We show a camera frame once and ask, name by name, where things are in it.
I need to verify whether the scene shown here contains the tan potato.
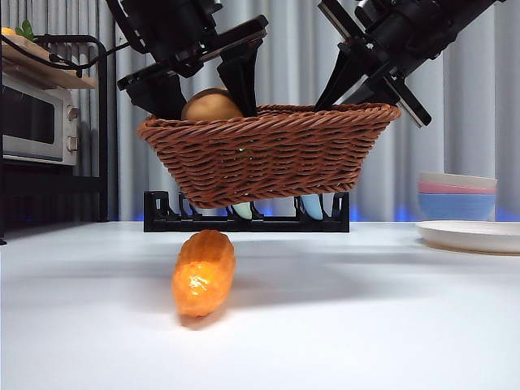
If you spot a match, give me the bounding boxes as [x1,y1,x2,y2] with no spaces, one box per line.
[180,87,243,121]

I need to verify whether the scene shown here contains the brown wicker basket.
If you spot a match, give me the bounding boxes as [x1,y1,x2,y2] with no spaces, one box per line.
[136,103,403,210]

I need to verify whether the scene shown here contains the orange corn cob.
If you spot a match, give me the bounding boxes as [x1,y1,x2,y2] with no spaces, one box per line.
[171,229,236,319]

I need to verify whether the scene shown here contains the grey curtain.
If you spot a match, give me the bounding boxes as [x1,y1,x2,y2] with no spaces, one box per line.
[0,0,520,223]

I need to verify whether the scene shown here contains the black metal shelf rack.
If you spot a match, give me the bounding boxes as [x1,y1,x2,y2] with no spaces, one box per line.
[0,34,110,247]

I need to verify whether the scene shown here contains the beige bowl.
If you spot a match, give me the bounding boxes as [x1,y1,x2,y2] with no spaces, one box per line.
[418,171,498,190]

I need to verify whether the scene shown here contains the pink bowl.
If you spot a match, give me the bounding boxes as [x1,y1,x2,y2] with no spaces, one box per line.
[418,181,497,196]

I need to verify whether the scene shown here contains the light blue plate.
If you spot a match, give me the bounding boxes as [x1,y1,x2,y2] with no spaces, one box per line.
[300,193,324,220]

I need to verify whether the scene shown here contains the wooden cutting board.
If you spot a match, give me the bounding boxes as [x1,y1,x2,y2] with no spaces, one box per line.
[0,36,98,90]

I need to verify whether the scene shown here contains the silver toaster oven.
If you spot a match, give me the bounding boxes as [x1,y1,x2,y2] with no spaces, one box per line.
[0,75,80,167]

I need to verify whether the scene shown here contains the blue bowl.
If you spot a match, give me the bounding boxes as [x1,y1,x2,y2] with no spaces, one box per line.
[418,193,496,223]

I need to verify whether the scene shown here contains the black dish rack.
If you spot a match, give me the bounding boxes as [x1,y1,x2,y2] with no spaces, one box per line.
[144,190,349,233]

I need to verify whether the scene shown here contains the green leaves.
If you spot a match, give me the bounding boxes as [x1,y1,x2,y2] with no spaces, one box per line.
[15,19,34,41]

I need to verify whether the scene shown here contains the cream white plate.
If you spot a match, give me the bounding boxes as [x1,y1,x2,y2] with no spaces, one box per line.
[414,220,520,255]

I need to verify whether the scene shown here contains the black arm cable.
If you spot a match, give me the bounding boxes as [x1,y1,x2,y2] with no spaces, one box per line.
[0,34,139,66]

